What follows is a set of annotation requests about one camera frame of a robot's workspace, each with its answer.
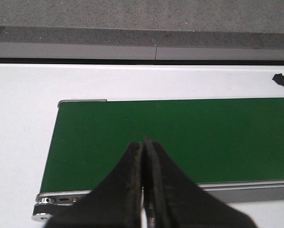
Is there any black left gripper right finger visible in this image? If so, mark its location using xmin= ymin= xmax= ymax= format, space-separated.
xmin=143 ymin=138 xmax=256 ymax=228

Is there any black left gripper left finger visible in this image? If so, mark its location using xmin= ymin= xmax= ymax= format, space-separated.
xmin=45 ymin=142 xmax=142 ymax=228

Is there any grey granite countertop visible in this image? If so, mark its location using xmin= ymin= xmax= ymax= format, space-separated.
xmin=0 ymin=0 xmax=284 ymax=61

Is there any aluminium conveyor frame rail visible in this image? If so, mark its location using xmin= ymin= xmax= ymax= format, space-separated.
xmin=31 ymin=98 xmax=284 ymax=221

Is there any black cable connector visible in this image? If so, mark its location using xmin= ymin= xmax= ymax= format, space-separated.
xmin=272 ymin=73 xmax=284 ymax=87

